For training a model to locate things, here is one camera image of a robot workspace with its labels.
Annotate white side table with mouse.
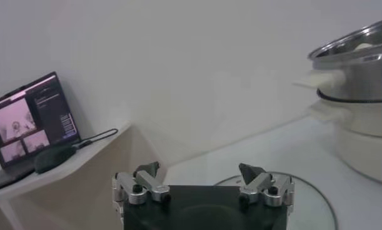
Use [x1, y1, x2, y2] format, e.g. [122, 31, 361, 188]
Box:
[0, 121, 168, 230]

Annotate black computer mouse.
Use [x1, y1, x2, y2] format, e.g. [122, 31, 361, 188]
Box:
[33, 144, 78, 174]

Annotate stainless steel steamer basket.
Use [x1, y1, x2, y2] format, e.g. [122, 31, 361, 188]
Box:
[293, 17, 382, 104]

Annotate black looped usb cable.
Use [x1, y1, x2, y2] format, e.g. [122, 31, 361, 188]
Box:
[72, 127, 119, 149]

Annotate black laptop with dark screen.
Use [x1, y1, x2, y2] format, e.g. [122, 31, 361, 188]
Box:
[0, 71, 82, 193]

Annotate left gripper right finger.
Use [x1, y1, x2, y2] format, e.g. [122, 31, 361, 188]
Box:
[237, 162, 296, 209]

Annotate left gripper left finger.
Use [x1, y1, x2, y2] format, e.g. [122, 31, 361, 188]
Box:
[113, 161, 172, 206]

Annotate white steamed baozi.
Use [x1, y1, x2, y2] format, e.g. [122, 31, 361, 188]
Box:
[354, 42, 374, 51]

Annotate round glass pot lid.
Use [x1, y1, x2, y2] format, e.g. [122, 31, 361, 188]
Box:
[214, 171, 339, 230]

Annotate cream electric cooking pot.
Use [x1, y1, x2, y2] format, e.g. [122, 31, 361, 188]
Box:
[309, 99, 382, 187]

